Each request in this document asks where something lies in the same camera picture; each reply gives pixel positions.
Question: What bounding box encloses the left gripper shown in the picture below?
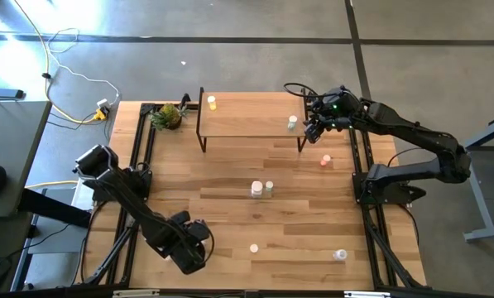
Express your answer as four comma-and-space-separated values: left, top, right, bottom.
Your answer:
156, 209, 215, 276

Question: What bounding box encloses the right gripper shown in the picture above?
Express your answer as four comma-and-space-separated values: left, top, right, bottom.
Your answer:
305, 87, 362, 145

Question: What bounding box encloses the wooden shelf with black legs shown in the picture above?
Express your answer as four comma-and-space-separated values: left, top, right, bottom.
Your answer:
195, 86, 309, 153

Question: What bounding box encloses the silver aluminium extrusion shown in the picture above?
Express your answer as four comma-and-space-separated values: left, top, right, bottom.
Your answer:
113, 289, 160, 298
344, 291, 391, 298

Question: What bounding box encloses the small pineapple toy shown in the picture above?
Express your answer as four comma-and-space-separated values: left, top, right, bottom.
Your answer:
148, 102, 189, 132

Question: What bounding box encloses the black desk bar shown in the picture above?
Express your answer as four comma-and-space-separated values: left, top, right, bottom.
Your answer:
17, 188, 93, 228

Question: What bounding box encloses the grey desk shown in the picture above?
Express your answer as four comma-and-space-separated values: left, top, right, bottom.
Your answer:
0, 100, 53, 219

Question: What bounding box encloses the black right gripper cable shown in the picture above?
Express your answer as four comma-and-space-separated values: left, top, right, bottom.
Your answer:
282, 81, 334, 100

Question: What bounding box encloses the black metal table frame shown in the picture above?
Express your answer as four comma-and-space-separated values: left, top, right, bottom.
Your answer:
80, 100, 429, 293

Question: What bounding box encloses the yellow cable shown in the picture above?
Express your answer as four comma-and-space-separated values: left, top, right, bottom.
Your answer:
13, 0, 107, 124
25, 180, 80, 190

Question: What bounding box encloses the white cable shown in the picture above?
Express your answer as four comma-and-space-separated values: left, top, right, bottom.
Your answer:
46, 26, 122, 104

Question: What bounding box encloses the blue-grey metal table frame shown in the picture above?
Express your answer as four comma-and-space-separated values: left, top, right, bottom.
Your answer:
463, 115, 494, 243

